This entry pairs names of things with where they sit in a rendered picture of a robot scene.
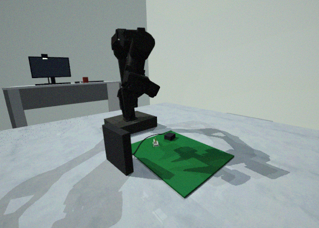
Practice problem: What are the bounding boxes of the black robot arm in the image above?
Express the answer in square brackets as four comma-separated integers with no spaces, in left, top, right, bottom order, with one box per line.
[111,27,160,122]

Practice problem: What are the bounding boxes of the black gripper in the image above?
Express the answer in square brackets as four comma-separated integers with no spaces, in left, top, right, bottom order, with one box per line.
[117,63,151,118]

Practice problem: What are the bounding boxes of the green circuit board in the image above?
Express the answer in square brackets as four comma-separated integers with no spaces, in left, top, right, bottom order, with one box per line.
[131,130,234,199]

